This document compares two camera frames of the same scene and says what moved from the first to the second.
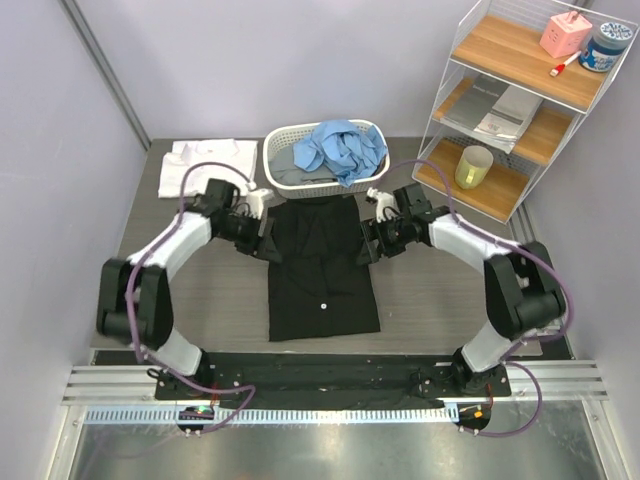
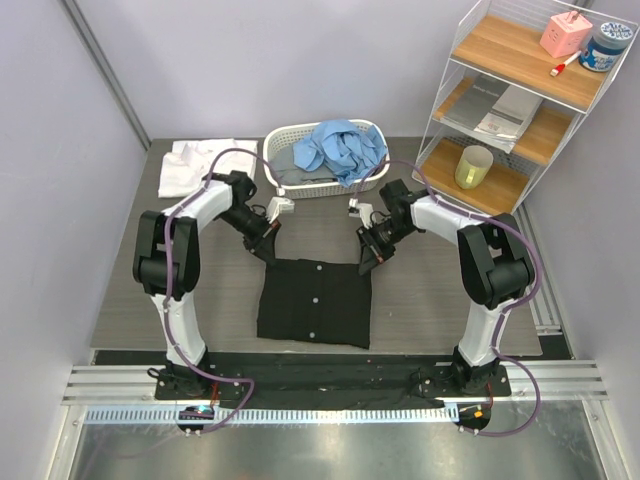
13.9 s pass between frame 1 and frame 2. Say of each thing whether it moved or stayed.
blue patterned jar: stayed
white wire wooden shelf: stayed
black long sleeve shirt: moved
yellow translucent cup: stayed
